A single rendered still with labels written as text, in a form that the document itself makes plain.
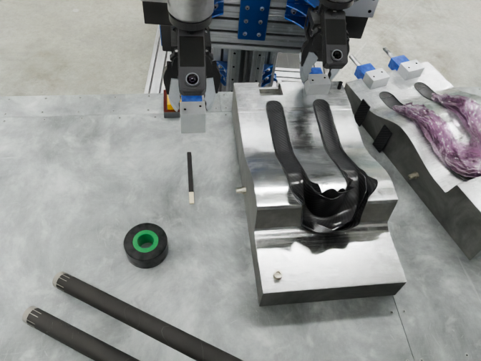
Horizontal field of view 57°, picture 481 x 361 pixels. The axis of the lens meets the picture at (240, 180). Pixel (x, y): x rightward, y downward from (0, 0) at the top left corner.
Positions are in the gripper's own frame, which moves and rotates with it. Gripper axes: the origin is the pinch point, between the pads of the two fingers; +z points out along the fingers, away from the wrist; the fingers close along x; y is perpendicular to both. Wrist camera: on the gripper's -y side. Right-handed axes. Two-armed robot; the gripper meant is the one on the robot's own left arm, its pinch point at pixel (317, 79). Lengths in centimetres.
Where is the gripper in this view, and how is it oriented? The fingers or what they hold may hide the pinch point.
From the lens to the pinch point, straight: 105.2
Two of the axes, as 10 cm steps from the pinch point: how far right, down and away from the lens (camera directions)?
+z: -0.7, 6.0, 8.0
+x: -9.9, 0.5, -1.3
